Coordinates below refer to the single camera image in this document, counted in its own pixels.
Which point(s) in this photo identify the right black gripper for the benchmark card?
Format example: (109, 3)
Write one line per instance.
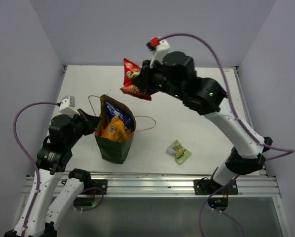
(142, 80)

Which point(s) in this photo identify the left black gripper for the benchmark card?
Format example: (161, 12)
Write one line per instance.
(91, 121)

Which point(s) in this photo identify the red snack packet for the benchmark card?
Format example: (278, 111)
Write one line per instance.
(131, 71)

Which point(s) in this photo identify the orange candy packet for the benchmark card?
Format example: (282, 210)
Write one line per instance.
(116, 131)

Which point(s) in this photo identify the blue chips bag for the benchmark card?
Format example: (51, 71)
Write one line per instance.
(112, 111)

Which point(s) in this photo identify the green paper bag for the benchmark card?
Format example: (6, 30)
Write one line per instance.
(111, 151)

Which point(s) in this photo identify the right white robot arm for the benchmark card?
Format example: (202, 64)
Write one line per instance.
(208, 98)

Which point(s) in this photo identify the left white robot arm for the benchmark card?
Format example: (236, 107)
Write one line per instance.
(43, 213)

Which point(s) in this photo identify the small green snack packet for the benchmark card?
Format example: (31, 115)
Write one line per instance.
(180, 153)

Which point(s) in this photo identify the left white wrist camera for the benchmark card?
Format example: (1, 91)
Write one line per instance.
(67, 106)

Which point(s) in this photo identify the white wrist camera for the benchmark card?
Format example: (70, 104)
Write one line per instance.
(67, 106)
(159, 48)

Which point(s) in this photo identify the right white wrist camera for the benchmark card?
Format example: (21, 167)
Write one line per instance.
(159, 48)

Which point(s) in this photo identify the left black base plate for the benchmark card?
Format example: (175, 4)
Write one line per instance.
(98, 186)

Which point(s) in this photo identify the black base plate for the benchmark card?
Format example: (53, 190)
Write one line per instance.
(206, 186)
(98, 186)

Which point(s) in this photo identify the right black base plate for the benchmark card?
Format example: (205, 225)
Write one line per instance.
(206, 186)

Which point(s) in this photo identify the aluminium mounting rail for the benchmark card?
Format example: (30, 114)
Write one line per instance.
(143, 185)

